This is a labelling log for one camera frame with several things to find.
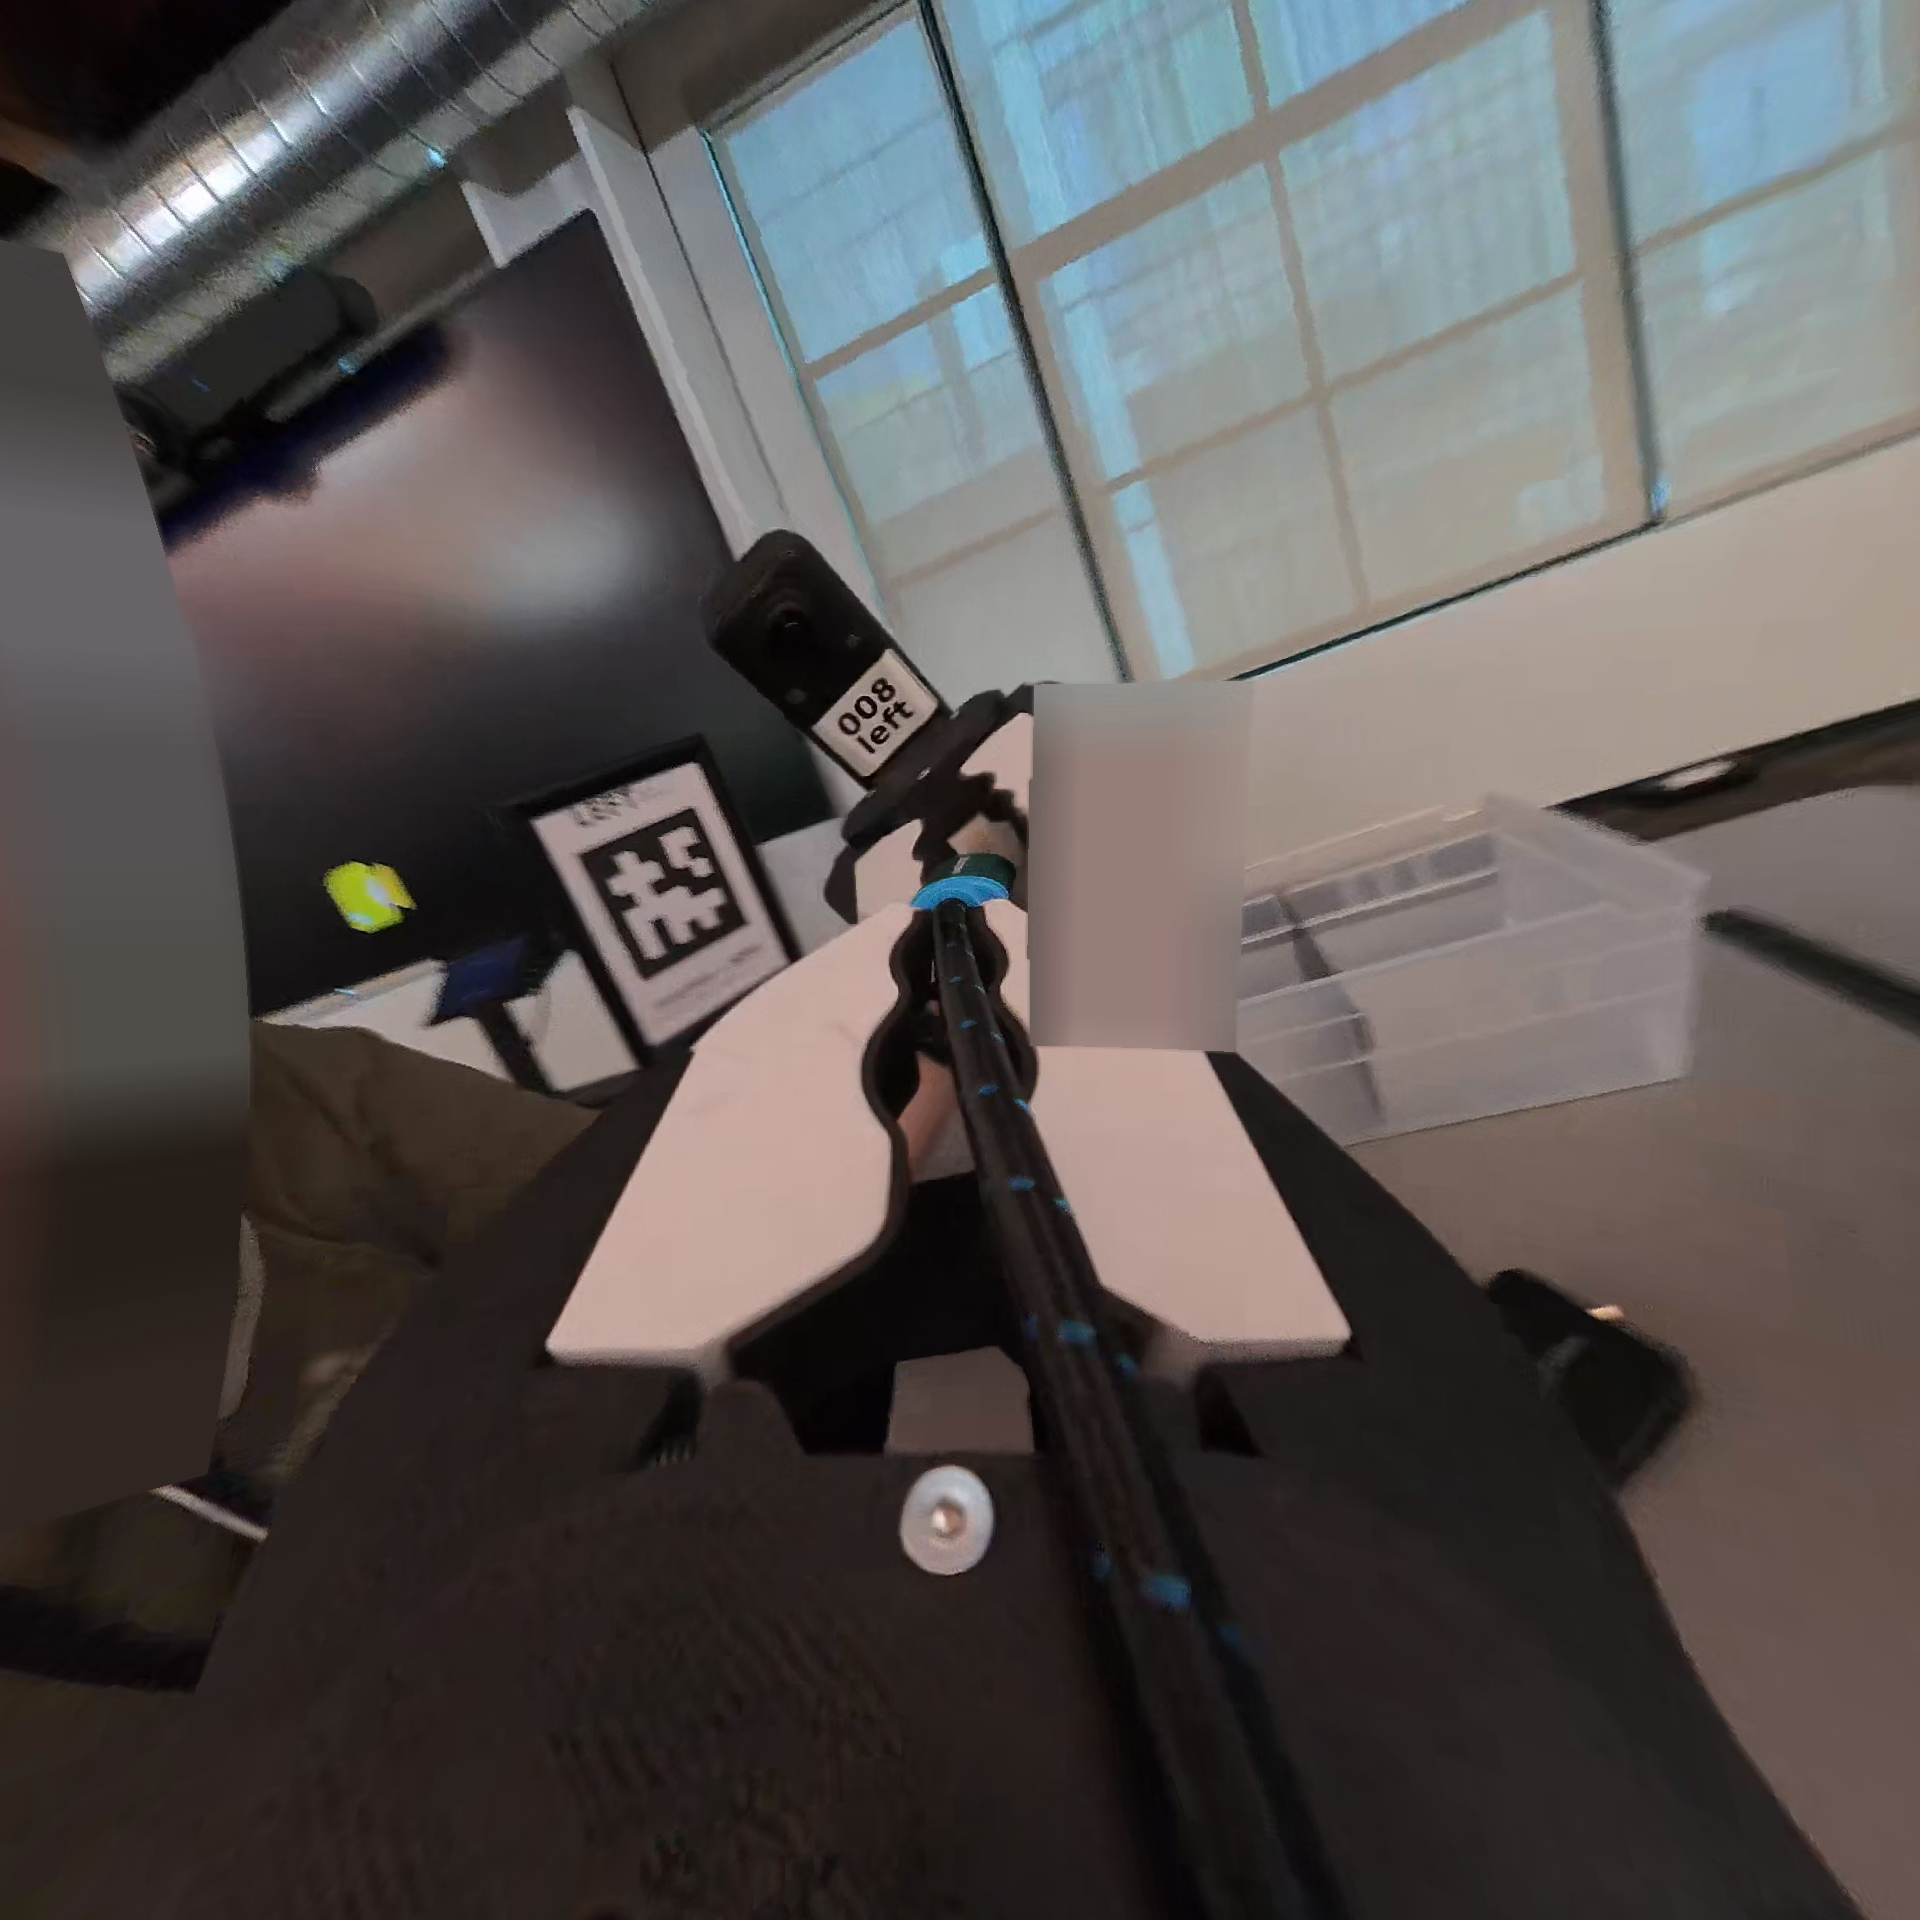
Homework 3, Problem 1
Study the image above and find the clear plastic storage bin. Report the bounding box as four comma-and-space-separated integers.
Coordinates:
1238, 794, 1715, 1147

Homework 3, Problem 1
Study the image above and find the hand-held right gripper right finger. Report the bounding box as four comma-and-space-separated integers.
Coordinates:
1028, 1046, 1359, 1378

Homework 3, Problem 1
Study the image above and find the large black screen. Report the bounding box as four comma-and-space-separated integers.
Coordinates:
150, 209, 782, 1020

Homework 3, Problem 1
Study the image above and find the black braided hdmi cable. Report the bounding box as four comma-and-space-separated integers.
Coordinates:
900, 857, 1354, 1920

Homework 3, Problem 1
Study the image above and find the large paned window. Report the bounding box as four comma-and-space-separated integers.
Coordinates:
702, 0, 1920, 684

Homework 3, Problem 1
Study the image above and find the framed fiducial marker sign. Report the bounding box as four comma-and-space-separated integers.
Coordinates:
500, 733, 803, 1092

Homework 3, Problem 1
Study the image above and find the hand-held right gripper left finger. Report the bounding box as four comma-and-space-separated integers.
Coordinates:
540, 907, 939, 1384

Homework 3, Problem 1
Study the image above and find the silver ventilation duct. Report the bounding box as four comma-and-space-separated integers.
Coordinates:
29, 0, 843, 354

